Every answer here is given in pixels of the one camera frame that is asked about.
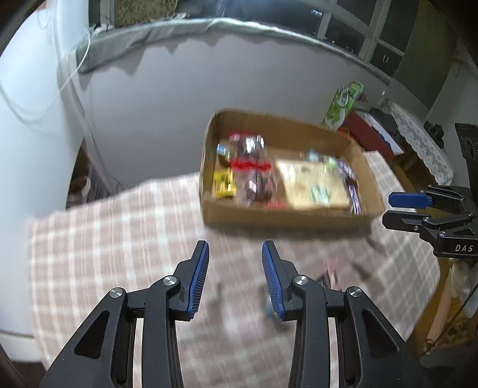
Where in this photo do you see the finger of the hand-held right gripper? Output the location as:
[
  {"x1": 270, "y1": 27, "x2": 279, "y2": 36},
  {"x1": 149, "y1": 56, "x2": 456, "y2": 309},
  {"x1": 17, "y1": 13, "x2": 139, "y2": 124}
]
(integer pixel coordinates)
[
  {"x1": 382, "y1": 210, "x2": 443, "y2": 235},
  {"x1": 388, "y1": 188, "x2": 436, "y2": 210}
]

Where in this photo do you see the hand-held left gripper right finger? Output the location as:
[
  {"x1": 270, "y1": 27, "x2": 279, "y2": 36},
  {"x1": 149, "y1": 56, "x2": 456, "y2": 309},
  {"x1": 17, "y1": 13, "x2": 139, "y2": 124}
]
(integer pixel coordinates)
[{"x1": 261, "y1": 240, "x2": 422, "y2": 388}]

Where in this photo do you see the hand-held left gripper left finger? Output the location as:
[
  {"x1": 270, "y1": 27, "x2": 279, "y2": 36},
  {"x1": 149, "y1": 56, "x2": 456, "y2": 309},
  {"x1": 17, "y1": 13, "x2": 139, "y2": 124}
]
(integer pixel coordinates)
[{"x1": 39, "y1": 240, "x2": 210, "y2": 388}]

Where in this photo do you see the cardboard box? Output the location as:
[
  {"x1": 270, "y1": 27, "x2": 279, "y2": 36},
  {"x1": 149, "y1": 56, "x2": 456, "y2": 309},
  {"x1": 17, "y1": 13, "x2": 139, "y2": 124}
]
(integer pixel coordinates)
[{"x1": 200, "y1": 108, "x2": 385, "y2": 230}]

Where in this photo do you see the large brown chocolate bar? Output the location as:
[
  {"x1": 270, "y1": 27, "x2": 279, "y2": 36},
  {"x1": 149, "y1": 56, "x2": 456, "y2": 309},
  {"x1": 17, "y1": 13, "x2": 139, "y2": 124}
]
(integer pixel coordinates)
[{"x1": 338, "y1": 158, "x2": 359, "y2": 187}]

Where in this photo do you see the date packet with red label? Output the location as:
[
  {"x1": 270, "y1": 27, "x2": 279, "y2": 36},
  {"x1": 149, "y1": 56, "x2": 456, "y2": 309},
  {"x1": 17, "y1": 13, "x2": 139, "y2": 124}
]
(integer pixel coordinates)
[{"x1": 239, "y1": 170, "x2": 289, "y2": 210}]

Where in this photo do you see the yellow foil candy packet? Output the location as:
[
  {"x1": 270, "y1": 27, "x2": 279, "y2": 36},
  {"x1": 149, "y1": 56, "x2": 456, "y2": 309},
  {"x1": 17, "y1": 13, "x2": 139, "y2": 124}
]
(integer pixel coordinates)
[{"x1": 212, "y1": 168, "x2": 238, "y2": 199}]

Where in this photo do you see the clear red-edged date packet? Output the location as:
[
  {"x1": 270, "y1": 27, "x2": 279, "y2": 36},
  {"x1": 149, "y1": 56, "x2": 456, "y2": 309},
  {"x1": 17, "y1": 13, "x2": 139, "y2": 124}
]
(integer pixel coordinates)
[{"x1": 228, "y1": 131, "x2": 275, "y2": 172}]

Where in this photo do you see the white lace cloth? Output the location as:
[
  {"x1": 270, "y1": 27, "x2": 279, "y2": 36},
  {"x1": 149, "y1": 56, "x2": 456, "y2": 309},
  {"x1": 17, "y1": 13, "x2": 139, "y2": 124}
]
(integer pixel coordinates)
[{"x1": 388, "y1": 102, "x2": 454, "y2": 185}]

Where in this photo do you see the small dark object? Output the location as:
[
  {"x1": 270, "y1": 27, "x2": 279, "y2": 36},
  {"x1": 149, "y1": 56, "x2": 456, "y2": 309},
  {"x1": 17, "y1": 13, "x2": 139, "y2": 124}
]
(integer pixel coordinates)
[{"x1": 424, "y1": 121, "x2": 445, "y2": 147}]

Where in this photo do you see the red box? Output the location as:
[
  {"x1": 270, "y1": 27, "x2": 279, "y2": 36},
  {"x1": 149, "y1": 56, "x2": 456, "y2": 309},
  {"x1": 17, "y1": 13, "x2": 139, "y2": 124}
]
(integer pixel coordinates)
[{"x1": 345, "y1": 109, "x2": 405, "y2": 162}]

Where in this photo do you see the black speaker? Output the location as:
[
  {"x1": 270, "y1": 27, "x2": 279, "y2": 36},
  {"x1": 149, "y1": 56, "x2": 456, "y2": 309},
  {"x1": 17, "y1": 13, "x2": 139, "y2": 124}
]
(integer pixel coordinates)
[{"x1": 455, "y1": 122, "x2": 478, "y2": 162}]

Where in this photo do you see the pink plaid blanket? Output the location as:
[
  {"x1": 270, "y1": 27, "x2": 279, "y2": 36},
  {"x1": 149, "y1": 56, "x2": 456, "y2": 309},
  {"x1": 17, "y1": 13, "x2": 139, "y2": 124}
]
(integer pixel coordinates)
[{"x1": 25, "y1": 151, "x2": 441, "y2": 388}]

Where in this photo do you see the clear plastic snack package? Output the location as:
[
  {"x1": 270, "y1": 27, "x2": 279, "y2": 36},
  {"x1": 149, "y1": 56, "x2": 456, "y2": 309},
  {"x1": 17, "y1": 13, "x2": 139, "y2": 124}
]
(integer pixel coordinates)
[{"x1": 275, "y1": 158, "x2": 352, "y2": 210}]

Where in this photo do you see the green printed carton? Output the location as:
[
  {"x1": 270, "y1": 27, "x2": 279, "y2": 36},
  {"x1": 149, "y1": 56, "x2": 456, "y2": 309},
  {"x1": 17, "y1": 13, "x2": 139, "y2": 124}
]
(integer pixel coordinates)
[{"x1": 323, "y1": 82, "x2": 364, "y2": 129}]

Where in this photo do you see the white appliance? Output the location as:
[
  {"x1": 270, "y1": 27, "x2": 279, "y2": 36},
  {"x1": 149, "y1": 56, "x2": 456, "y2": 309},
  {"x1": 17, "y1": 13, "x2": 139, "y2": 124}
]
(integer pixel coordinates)
[{"x1": 0, "y1": 0, "x2": 92, "y2": 338}]

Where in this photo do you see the grey cloth on sill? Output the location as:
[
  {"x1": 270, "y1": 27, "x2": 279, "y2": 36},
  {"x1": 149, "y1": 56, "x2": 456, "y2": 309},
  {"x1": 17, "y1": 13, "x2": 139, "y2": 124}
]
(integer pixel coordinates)
[{"x1": 76, "y1": 17, "x2": 391, "y2": 75}]

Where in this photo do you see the wooden frame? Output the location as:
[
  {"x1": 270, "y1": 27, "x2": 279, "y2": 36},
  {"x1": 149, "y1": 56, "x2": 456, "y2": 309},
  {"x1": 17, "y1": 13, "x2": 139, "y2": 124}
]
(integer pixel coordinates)
[{"x1": 420, "y1": 257, "x2": 478, "y2": 355}]

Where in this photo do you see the white window frame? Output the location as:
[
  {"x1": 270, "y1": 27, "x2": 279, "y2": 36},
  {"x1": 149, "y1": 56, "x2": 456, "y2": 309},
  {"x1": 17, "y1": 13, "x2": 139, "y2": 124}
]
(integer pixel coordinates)
[{"x1": 310, "y1": 0, "x2": 424, "y2": 75}]

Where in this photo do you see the white cable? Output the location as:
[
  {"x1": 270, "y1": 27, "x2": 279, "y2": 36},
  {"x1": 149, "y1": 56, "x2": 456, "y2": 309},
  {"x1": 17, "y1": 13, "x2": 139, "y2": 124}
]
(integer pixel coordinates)
[{"x1": 0, "y1": 0, "x2": 92, "y2": 122}]

